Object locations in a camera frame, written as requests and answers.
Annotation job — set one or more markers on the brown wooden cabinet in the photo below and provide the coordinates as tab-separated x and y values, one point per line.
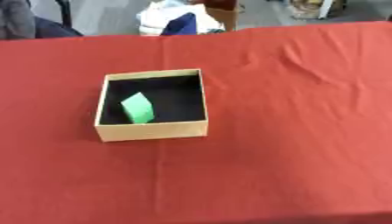
224	13

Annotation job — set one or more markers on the tan cardboard box black inside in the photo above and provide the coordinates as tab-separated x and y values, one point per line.
153	131

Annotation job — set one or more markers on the white and blue bag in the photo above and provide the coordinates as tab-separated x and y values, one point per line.
168	20

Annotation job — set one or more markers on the white chair leg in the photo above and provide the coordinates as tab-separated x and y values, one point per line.
325	8

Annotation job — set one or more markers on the person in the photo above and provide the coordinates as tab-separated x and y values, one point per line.
23	23

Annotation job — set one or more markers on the green rectangular block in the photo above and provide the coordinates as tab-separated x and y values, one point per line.
138	108

